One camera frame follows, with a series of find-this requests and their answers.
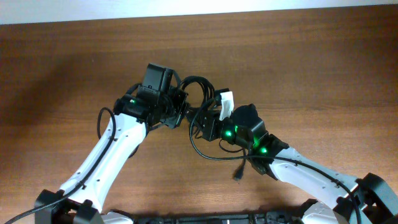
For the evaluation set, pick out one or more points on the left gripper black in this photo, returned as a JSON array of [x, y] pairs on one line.
[[173, 119]]

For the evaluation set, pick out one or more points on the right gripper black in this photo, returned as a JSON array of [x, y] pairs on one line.
[[209, 124]]

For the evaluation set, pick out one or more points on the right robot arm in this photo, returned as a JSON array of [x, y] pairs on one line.
[[338, 198]]

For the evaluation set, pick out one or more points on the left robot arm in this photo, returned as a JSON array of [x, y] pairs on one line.
[[157, 100]]

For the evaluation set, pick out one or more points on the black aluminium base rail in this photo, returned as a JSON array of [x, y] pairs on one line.
[[286, 215]]

